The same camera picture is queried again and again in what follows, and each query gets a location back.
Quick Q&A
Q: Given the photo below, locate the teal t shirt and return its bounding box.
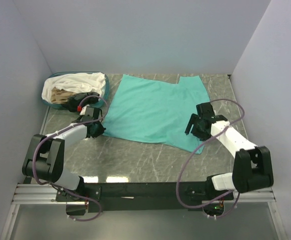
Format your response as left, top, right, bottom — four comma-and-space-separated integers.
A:
103, 75, 210, 152

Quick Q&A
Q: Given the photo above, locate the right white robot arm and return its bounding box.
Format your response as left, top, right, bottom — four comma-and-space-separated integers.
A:
185, 102, 274, 200

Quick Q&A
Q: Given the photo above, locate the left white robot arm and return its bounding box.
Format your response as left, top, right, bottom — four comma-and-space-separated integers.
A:
22, 106, 106, 201

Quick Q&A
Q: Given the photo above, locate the black t shirt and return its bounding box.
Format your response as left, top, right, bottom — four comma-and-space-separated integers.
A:
61, 91, 100, 113

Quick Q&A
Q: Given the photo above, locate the teal laundry basket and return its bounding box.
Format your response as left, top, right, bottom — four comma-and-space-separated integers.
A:
40, 71, 111, 110

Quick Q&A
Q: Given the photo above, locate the tan t shirt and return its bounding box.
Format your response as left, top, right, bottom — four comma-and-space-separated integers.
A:
50, 87, 76, 104

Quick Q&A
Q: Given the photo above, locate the white t shirt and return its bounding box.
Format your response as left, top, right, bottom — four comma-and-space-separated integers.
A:
40, 71, 106, 103

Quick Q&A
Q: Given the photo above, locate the black base beam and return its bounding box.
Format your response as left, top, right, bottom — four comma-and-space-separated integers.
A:
55, 182, 234, 216

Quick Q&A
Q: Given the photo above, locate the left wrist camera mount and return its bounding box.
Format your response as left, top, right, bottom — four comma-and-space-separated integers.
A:
77, 106, 87, 116

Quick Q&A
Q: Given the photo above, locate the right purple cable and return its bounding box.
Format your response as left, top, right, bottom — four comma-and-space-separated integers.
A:
176, 99, 246, 209

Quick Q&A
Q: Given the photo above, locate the aluminium frame rail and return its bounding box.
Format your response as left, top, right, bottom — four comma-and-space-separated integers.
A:
0, 109, 59, 240

